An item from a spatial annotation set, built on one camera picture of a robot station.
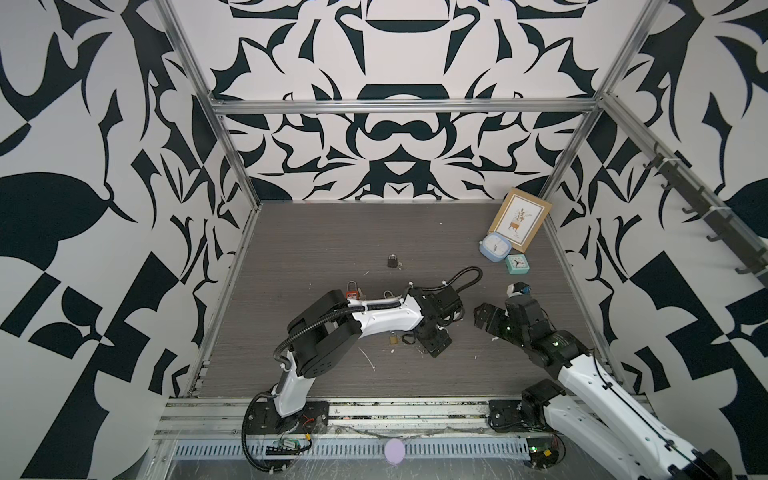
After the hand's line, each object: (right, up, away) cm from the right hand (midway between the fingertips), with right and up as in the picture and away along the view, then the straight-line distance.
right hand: (487, 314), depth 82 cm
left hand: (-13, -7, +4) cm, 15 cm away
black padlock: (-25, +12, +21) cm, 35 cm away
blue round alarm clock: (+10, +17, +23) cm, 30 cm away
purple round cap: (-26, -24, -19) cm, 40 cm away
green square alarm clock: (+16, +12, +19) cm, 28 cm away
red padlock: (-38, +4, +14) cm, 41 cm away
